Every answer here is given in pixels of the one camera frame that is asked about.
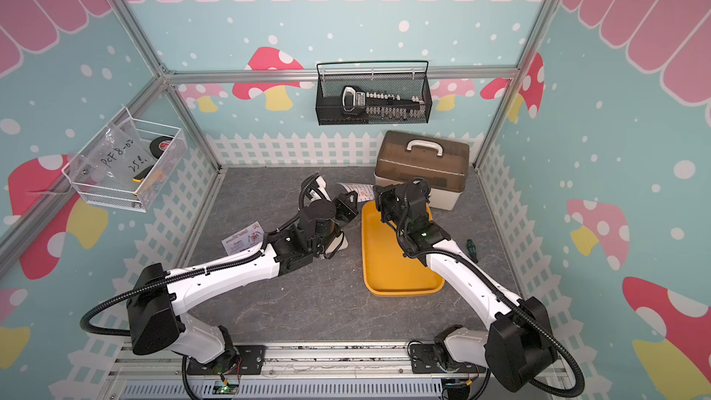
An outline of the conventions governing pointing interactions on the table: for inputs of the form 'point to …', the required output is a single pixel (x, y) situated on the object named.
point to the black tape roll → (159, 144)
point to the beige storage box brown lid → (443, 163)
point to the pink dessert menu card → (245, 239)
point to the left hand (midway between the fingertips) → (362, 196)
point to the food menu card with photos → (365, 193)
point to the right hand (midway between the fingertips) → (369, 182)
